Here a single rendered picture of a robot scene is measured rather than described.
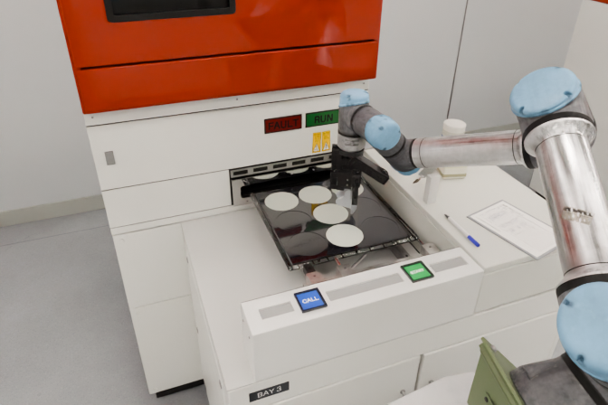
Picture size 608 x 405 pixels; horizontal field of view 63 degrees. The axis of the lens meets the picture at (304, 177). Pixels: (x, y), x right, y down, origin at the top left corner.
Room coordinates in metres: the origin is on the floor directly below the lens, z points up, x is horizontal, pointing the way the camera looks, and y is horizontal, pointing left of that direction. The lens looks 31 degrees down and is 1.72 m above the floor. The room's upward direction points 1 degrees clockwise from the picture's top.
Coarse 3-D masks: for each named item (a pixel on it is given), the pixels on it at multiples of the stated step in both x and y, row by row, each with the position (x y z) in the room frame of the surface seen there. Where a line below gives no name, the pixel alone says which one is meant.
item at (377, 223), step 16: (272, 192) 1.29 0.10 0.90; (288, 192) 1.29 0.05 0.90; (368, 192) 1.29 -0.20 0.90; (304, 208) 1.20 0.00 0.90; (368, 208) 1.20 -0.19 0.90; (384, 208) 1.20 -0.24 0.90; (272, 224) 1.12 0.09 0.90; (288, 224) 1.12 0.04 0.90; (304, 224) 1.12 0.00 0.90; (320, 224) 1.12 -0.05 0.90; (336, 224) 1.12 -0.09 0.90; (352, 224) 1.12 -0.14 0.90; (368, 224) 1.12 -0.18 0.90; (384, 224) 1.12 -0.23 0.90; (400, 224) 1.12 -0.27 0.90; (288, 240) 1.04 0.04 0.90; (304, 240) 1.05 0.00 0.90; (320, 240) 1.05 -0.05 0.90; (368, 240) 1.05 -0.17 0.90; (384, 240) 1.05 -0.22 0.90; (288, 256) 0.99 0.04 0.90; (304, 256) 0.98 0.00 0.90; (320, 256) 0.98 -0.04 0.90
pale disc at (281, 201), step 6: (282, 192) 1.29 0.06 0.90; (270, 198) 1.25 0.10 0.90; (276, 198) 1.25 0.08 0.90; (282, 198) 1.25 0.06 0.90; (288, 198) 1.25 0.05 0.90; (294, 198) 1.25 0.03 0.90; (270, 204) 1.22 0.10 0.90; (276, 204) 1.22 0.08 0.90; (282, 204) 1.22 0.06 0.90; (288, 204) 1.22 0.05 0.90; (294, 204) 1.22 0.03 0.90; (276, 210) 1.19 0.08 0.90; (282, 210) 1.19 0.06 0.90
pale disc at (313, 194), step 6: (312, 186) 1.32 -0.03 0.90; (318, 186) 1.32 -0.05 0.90; (300, 192) 1.29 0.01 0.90; (306, 192) 1.29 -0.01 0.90; (312, 192) 1.29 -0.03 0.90; (318, 192) 1.29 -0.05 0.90; (324, 192) 1.29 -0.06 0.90; (330, 192) 1.29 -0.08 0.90; (300, 198) 1.25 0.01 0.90; (306, 198) 1.25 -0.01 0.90; (312, 198) 1.25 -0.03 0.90; (318, 198) 1.25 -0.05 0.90; (324, 198) 1.25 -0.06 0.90
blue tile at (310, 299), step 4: (308, 292) 0.79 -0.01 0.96; (312, 292) 0.79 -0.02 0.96; (316, 292) 0.79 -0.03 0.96; (300, 296) 0.78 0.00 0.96; (304, 296) 0.78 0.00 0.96; (308, 296) 0.78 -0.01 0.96; (312, 296) 0.78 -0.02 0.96; (316, 296) 0.78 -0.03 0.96; (300, 300) 0.76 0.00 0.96; (304, 300) 0.76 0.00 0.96; (308, 300) 0.76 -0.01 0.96; (312, 300) 0.76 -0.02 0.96; (316, 300) 0.76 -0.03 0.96; (320, 300) 0.76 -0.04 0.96; (300, 304) 0.75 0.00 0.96; (304, 304) 0.75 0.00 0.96; (308, 304) 0.75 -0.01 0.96; (312, 304) 0.75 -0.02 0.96; (316, 304) 0.75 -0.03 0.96; (320, 304) 0.75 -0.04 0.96; (304, 308) 0.74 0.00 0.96
